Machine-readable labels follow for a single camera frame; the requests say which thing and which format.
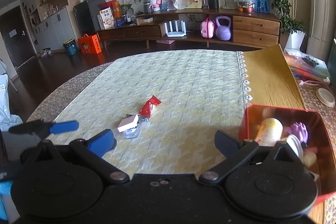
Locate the purple kettlebell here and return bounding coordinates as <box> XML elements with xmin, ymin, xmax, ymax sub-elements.
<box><xmin>215</xmin><ymin>15</ymin><xmax>231</xmax><ymax>41</ymax></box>

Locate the teal bucket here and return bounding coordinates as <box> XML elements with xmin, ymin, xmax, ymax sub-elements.
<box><xmin>63</xmin><ymin>39</ymin><xmax>78</xmax><ymax>56</ymax></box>

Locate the white wifi router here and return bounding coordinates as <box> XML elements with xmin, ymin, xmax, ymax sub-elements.
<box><xmin>164</xmin><ymin>20</ymin><xmax>187</xmax><ymax>38</ymax></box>

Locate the snack box on cabinet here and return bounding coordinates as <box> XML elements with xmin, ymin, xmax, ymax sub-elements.
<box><xmin>100</xmin><ymin>7</ymin><xmax>114</xmax><ymax>30</ymax></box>

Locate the blue gloved left hand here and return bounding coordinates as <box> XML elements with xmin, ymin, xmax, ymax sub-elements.
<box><xmin>0</xmin><ymin>180</ymin><xmax>14</xmax><ymax>223</ymax></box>

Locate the small clear blue-label box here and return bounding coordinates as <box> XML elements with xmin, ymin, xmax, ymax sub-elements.
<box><xmin>123</xmin><ymin>124</ymin><xmax>140</xmax><ymax>139</ymax></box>

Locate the pink toy backpack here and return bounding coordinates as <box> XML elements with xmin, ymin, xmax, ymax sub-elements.
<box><xmin>200</xmin><ymin>17</ymin><xmax>215</xmax><ymax>39</ymax></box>

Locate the purple flower toy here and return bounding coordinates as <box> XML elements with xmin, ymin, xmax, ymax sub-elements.
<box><xmin>284</xmin><ymin>122</ymin><xmax>309</xmax><ymax>148</ymax></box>

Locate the brown tape roll tin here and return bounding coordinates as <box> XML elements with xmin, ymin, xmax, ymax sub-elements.
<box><xmin>286</xmin><ymin>134</ymin><xmax>303</xmax><ymax>162</ymax></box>

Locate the red snack packet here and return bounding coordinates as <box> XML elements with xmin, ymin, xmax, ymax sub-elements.
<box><xmin>138</xmin><ymin>96</ymin><xmax>161</xmax><ymax>118</ymax></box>

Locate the wooden tv cabinet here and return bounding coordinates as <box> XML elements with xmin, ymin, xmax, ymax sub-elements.
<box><xmin>97</xmin><ymin>9</ymin><xmax>281</xmax><ymax>49</ymax></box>

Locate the white yellow bottle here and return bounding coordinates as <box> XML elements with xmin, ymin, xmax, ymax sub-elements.
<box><xmin>255</xmin><ymin>118</ymin><xmax>283</xmax><ymax>147</ymax></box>

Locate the cream quilted table cloth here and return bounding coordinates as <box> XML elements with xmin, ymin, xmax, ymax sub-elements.
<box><xmin>50</xmin><ymin>50</ymin><xmax>251</xmax><ymax>175</ymax></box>

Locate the white round lid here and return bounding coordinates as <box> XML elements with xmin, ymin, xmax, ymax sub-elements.
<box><xmin>315</xmin><ymin>88</ymin><xmax>335</xmax><ymax>108</ymax></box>

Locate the red metal tin box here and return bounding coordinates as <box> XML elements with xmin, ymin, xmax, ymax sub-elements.
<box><xmin>239</xmin><ymin>105</ymin><xmax>335</xmax><ymax>203</ymax></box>

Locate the orange gift box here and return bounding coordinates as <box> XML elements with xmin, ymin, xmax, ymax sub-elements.
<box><xmin>77</xmin><ymin>34</ymin><xmax>101</xmax><ymax>54</ymax></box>

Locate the white garlic bulb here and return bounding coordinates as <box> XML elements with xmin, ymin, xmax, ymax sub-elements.
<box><xmin>303</xmin><ymin>151</ymin><xmax>317</xmax><ymax>168</ymax></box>

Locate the pink white rectangular box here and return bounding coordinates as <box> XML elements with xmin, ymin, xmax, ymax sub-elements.
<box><xmin>117</xmin><ymin>114</ymin><xmax>139</xmax><ymax>132</ymax></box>

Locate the black mini fridge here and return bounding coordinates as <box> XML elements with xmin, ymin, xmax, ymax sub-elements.
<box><xmin>73</xmin><ymin>0</ymin><xmax>105</xmax><ymax>36</ymax></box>

